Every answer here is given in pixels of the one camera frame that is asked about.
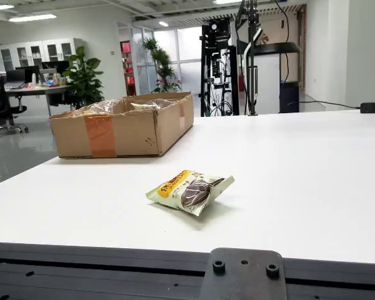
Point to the pale green sunflower seed bag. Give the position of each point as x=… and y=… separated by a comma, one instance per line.
x=190, y=192

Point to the black jointed stand arm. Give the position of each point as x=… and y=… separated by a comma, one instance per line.
x=252, y=47

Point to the pale flat snack packet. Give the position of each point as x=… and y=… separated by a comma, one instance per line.
x=143, y=107

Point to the open brown cardboard box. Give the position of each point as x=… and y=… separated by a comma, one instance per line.
x=134, y=137

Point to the black equipment rack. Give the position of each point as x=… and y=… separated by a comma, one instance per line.
x=204, y=78

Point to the red fire extinguisher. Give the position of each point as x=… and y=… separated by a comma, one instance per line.
x=242, y=82

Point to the tall slim potted plant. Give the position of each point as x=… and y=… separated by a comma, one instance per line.
x=162, y=62

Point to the clear crinkled plastic bag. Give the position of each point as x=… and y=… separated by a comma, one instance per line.
x=103, y=106

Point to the white kiosk with black top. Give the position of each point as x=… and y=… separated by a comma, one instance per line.
x=268, y=84

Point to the red display shelf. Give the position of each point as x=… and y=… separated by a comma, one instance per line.
x=125, y=47

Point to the black hex bolt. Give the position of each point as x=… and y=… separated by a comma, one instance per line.
x=218, y=267
x=272, y=271

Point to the broad-leaf green potted plant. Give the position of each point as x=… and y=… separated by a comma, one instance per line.
x=84, y=78

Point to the small ceiling light panel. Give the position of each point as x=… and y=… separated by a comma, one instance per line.
x=163, y=23

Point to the dark metal mounting plate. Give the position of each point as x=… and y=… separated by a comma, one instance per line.
x=243, y=284

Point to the bright ceiling light panel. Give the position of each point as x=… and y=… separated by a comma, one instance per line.
x=228, y=1

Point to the wide black computer monitor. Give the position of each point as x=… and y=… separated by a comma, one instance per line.
x=57, y=65

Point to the grey office desk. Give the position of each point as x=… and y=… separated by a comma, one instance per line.
x=34, y=90

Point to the small black computer monitor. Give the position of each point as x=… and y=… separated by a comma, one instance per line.
x=15, y=75

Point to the black power adapter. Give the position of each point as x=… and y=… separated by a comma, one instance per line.
x=373, y=107

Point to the long ceiling light panel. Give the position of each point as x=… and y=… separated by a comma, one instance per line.
x=32, y=17
x=0, y=7

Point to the black aluminium frame rail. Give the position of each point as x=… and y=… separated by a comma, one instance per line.
x=81, y=275

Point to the white glass-door wall cabinets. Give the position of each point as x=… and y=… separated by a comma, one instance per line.
x=34, y=53

